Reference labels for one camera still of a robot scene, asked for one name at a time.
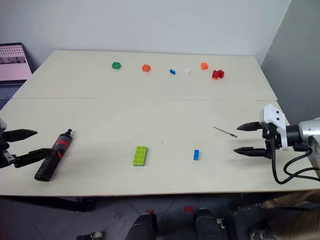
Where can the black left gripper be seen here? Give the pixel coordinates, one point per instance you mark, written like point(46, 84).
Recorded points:
point(5, 156)

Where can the black screwdriver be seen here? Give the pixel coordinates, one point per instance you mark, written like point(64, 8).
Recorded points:
point(53, 157)

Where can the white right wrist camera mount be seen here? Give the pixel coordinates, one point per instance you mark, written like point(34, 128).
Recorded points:
point(271, 113)

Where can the orange toy brick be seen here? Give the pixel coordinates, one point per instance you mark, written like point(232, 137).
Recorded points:
point(204, 66)
point(146, 68)

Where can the black table frame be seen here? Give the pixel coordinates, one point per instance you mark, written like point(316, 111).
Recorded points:
point(50, 202)

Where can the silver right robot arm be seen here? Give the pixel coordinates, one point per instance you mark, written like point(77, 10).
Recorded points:
point(307, 130)

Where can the open laptop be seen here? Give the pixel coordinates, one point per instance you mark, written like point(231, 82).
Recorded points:
point(12, 62)

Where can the small blue toy brick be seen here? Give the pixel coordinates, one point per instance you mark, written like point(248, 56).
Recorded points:
point(172, 71)

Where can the white toy brick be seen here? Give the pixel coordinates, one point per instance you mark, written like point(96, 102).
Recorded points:
point(187, 71)

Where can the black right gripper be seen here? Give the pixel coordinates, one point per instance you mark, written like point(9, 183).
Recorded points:
point(270, 140)

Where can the dark rounded shape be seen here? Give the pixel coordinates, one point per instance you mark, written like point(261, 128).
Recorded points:
point(142, 227)
point(208, 225)

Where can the red toy brick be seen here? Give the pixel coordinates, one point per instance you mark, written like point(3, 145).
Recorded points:
point(218, 74)

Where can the caster wheel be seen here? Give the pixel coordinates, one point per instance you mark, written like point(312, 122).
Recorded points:
point(91, 235)

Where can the lime green toy brick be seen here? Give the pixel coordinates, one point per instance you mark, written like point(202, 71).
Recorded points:
point(140, 156)

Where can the thin metal screwdriver bit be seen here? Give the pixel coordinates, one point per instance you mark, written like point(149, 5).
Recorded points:
point(225, 132)

